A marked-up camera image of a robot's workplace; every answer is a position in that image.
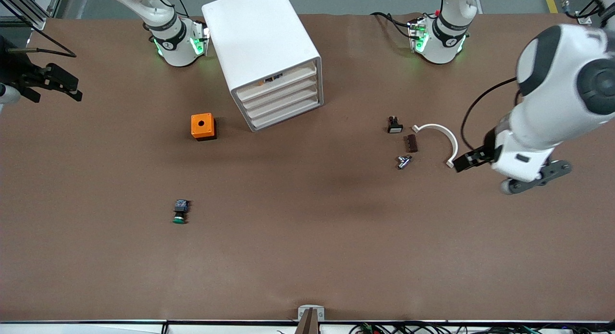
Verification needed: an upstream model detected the orange box with hole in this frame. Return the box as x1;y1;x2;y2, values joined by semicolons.
191;113;217;141

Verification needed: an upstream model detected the green push button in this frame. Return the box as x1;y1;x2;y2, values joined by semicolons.
172;199;191;224

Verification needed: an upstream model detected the white table edge rail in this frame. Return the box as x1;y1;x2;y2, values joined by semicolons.
0;321;615;334

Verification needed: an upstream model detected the aluminium frame post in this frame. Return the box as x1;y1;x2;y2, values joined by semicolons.
574;0;615;26
0;0;65;31

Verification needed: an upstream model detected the grey metal bracket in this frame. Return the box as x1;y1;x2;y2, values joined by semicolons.
298;305;325;321

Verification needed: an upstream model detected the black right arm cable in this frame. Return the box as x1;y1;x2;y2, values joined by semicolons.
0;0;76;58

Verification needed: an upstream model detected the white drawer cabinet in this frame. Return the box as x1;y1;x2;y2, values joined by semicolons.
202;0;324;133

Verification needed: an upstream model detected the black left arm base cable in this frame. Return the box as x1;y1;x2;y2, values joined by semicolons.
370;11;415;39

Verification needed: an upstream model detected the brown post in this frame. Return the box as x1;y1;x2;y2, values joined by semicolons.
295;309;320;334

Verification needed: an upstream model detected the white plastic drawer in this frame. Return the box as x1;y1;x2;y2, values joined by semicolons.
248;92;322;132
239;71;320;112
234;60;319;102
244;82;321;122

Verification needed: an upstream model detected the white curved bracket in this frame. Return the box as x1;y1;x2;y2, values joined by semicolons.
412;124;459;169

